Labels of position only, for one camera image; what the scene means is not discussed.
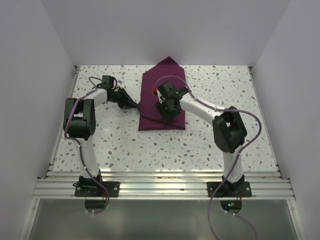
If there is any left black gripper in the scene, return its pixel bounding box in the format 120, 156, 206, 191
109, 87, 139, 110

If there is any purple cloth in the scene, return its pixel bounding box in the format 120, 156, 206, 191
137, 55, 187, 132

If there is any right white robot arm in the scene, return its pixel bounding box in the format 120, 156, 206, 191
152, 81, 247, 197

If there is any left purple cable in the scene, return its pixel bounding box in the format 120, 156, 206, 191
63, 75, 111, 215

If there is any purple cable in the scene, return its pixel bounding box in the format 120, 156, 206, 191
63, 75, 111, 215
152, 74, 263, 240

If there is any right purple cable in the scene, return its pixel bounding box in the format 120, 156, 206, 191
152, 74, 263, 240

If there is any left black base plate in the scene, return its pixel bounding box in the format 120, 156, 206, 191
73, 175, 120, 198

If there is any aluminium rail frame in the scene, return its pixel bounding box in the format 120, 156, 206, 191
32, 65, 297, 201

